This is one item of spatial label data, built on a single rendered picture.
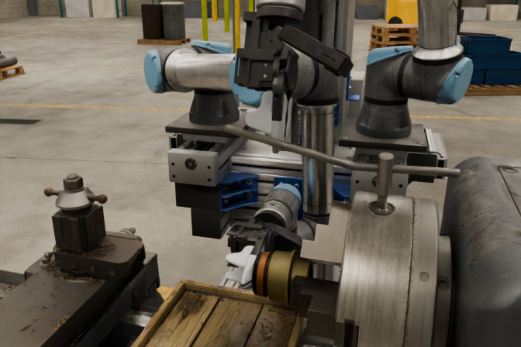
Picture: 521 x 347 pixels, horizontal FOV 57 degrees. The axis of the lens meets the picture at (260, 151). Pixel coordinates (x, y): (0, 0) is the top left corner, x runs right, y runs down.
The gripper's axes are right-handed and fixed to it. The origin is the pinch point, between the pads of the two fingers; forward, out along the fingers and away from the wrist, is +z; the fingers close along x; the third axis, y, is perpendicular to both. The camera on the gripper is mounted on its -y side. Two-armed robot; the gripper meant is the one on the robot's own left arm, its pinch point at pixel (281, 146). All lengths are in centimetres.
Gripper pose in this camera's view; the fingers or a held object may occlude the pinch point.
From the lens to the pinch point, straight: 73.2
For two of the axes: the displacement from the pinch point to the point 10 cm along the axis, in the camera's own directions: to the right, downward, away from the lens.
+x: -2.6, -0.1, -9.6
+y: -9.6, -0.9, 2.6
